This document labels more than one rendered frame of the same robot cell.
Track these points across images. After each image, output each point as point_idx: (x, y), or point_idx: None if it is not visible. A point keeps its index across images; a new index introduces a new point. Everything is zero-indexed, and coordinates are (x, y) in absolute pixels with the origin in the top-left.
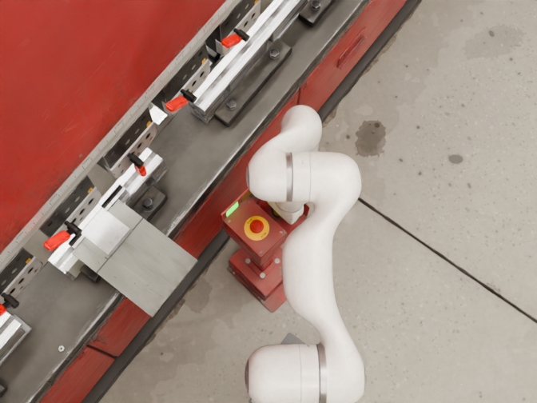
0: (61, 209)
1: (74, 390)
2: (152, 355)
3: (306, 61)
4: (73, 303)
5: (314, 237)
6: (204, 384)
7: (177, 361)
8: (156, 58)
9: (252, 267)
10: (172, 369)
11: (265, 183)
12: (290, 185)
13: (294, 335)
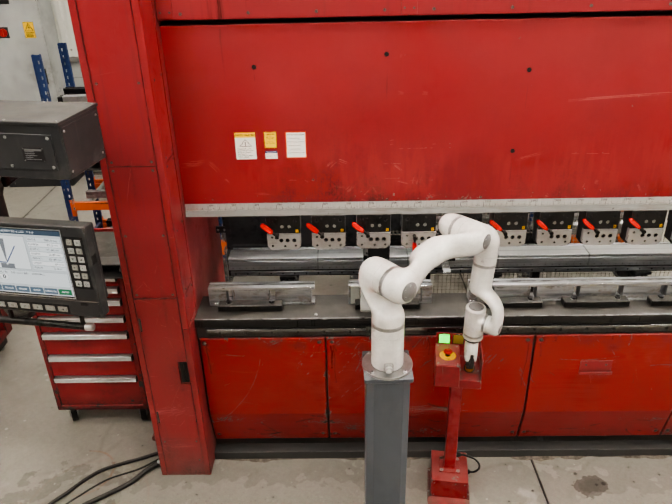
0: (370, 218)
1: (297, 381)
2: (343, 465)
3: (546, 313)
4: (338, 308)
5: (443, 236)
6: (351, 499)
7: (352, 478)
8: (451, 184)
9: (440, 462)
10: (344, 479)
11: (445, 217)
12: (453, 222)
13: (408, 352)
